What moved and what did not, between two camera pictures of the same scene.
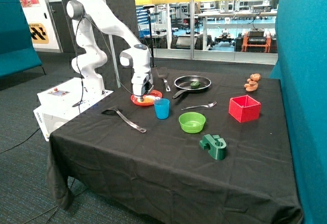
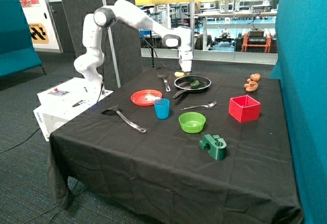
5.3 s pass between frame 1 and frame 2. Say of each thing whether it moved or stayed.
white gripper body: moved
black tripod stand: stayed
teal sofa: stayed
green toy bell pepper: stayed
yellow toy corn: moved
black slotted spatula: stayed
